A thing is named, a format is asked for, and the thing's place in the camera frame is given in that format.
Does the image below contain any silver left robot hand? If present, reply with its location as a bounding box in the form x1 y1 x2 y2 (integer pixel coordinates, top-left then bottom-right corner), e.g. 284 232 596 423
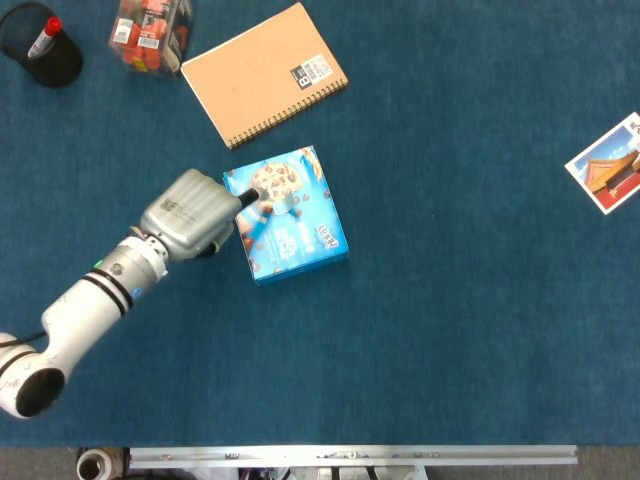
138 168 274 262

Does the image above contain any blue cookie box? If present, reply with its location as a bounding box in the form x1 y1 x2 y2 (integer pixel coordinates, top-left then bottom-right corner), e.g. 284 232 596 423
222 145 350 287

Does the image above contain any clear box of red clips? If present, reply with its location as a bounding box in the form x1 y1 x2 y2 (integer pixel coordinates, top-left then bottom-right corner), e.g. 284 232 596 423
108 0 196 79

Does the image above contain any kraft spiral notebook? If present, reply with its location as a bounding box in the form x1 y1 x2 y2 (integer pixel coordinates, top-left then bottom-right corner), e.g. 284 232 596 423
179 1 350 151

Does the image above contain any black mesh pen holder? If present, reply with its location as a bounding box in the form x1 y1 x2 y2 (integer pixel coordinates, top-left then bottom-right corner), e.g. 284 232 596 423
0 1 85 89

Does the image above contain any red cap marker pen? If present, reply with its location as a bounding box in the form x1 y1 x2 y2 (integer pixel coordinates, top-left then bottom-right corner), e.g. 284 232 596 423
27 16 64 60

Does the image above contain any blue felt table cloth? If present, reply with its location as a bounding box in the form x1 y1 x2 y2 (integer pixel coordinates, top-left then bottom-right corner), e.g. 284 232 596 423
0 0 640 448

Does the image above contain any tape roll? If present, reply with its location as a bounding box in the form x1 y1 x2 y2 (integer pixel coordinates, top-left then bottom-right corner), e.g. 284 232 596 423
75 447 126 480

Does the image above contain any palace picture postcard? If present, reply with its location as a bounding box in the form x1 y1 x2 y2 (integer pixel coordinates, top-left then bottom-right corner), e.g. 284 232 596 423
564 111 640 216

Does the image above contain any aluminium profile rail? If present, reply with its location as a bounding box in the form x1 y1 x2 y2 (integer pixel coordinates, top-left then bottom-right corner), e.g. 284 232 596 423
127 444 579 470

